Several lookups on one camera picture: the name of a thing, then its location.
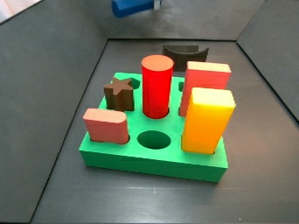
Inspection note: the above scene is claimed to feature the green shape sorter base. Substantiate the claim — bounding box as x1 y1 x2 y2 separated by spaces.
78 73 228 182

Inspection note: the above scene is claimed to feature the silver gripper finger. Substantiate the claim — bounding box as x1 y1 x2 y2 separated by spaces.
153 0 162 11

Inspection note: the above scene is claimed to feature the pink rounded block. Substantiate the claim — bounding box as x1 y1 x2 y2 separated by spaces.
82 108 128 144

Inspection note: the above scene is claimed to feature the yellow rectangular block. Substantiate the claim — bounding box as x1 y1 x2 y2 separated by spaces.
181 87 236 154

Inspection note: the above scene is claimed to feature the red cylinder block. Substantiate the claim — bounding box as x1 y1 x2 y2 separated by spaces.
141 54 173 119

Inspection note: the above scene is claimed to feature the blue hexagonal prism block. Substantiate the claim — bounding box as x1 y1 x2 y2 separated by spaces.
110 0 154 18

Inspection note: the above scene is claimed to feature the salmon arch block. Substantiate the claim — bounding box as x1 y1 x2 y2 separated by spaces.
178 61 230 116

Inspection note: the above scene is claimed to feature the brown star block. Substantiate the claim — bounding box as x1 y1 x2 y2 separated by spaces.
104 77 134 111

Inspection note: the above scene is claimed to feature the black cradle stand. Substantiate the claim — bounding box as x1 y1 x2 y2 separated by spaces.
162 45 209 72

